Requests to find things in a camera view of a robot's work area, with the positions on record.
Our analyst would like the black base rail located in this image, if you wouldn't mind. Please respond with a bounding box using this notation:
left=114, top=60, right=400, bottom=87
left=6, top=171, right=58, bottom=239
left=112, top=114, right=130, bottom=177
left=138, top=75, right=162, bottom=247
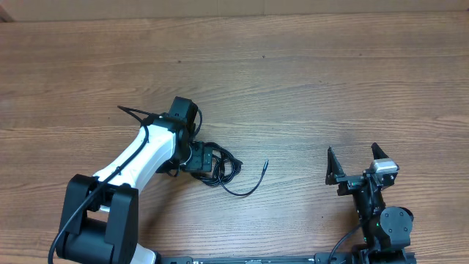
left=156, top=252, right=417, bottom=264

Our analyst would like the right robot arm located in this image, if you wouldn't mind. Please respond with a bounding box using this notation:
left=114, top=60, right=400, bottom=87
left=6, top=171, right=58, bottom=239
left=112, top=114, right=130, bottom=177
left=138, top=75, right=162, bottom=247
left=325, top=143, right=417, bottom=264

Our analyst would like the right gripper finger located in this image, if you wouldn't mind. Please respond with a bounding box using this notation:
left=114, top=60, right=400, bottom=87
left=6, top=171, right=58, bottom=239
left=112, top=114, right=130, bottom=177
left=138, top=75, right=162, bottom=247
left=371, top=142, right=388, bottom=160
left=325, top=147, right=345, bottom=185

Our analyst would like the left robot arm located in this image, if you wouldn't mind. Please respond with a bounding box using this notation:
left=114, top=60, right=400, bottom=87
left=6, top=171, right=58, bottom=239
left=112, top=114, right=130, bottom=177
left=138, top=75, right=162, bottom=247
left=48, top=97, right=212, bottom=263

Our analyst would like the thick black USB cable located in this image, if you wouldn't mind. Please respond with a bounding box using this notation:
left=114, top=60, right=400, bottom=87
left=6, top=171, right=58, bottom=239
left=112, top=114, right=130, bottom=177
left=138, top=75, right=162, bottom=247
left=190, top=142, right=244, bottom=187

